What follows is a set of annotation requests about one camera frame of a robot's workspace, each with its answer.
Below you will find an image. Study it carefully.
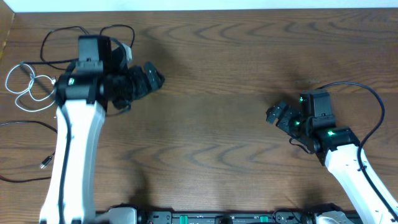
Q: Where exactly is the thick black USB cable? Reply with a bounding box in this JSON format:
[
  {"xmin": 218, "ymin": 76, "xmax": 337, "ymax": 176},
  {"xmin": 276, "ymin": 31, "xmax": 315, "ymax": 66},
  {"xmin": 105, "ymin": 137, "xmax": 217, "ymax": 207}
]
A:
[{"xmin": 0, "ymin": 120, "xmax": 58, "ymax": 183}]

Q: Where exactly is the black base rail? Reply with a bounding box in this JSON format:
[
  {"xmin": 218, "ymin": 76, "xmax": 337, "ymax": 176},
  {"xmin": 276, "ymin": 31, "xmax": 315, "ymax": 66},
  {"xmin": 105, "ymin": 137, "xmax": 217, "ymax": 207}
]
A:
[{"xmin": 96, "ymin": 210, "xmax": 364, "ymax": 224}]

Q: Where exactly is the white USB cable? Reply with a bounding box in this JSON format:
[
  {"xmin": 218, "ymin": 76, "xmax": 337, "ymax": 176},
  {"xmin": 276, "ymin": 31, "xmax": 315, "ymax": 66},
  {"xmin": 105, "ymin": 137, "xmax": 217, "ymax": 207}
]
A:
[{"xmin": 4, "ymin": 63, "xmax": 57, "ymax": 113}]

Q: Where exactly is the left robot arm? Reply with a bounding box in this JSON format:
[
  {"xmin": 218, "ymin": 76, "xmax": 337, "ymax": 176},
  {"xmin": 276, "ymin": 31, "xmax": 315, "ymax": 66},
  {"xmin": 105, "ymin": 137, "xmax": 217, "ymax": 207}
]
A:
[{"xmin": 39, "ymin": 35, "xmax": 165, "ymax": 223}]

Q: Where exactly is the thin black cable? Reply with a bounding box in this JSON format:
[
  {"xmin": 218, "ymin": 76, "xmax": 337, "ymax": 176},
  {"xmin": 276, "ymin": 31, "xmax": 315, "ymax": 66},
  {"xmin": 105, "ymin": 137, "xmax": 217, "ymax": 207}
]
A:
[{"xmin": 39, "ymin": 24, "xmax": 136, "ymax": 71}]

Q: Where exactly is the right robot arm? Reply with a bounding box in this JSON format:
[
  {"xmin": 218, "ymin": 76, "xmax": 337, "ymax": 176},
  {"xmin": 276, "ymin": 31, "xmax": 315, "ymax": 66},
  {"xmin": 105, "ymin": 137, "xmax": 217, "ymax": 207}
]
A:
[{"xmin": 266, "ymin": 84, "xmax": 397, "ymax": 223}]

